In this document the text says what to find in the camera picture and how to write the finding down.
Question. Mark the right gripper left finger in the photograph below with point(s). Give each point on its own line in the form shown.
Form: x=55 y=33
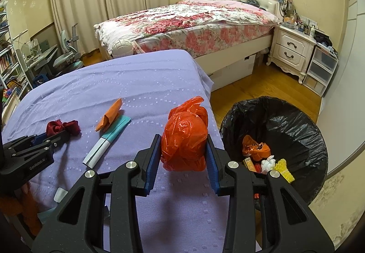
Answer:
x=76 y=225

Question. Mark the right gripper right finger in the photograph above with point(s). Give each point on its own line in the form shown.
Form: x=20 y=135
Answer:
x=288 y=224

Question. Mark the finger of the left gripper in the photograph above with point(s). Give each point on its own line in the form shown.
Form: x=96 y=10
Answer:
x=25 y=142
x=50 y=143

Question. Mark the dark red cloth scrap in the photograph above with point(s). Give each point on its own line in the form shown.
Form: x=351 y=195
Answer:
x=55 y=127

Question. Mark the white green tube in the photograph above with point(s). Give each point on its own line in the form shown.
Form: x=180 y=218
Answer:
x=60 y=195

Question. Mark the teal white paper packet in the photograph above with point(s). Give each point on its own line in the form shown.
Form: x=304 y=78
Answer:
x=104 y=142

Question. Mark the yellow foam fruit net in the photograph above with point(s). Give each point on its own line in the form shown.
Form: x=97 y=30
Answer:
x=281 y=167

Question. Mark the orange paper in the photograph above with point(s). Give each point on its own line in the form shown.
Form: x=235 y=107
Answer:
x=110 y=116

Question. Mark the orange foil snack wrapper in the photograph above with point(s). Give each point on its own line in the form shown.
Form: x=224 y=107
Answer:
x=256 y=151

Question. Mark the orange plastic bag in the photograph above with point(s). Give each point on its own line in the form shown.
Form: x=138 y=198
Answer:
x=184 y=137

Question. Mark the black lined trash bin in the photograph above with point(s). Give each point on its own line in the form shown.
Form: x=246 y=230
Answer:
x=290 y=135

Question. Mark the light blue flat packet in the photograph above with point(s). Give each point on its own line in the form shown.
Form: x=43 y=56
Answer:
x=43 y=216

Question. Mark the white crumpled tissue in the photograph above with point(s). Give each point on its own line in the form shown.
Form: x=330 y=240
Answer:
x=268 y=164

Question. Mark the white bookshelf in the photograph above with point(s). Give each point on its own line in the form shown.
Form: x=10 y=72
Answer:
x=14 y=79

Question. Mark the grey desk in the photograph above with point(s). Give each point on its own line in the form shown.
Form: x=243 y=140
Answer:
x=41 y=63

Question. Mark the grey green desk chair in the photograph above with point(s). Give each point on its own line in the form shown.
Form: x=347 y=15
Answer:
x=70 y=60

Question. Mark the white storage box under bed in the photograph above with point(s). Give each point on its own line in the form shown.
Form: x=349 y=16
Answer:
x=233 y=72

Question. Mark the plastic drawer unit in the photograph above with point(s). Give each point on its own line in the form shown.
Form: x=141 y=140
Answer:
x=321 y=69

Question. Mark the white nightstand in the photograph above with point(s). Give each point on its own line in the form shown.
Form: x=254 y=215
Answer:
x=291 y=51

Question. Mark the floral bedspread bed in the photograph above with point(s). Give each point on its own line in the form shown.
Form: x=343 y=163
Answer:
x=216 y=33

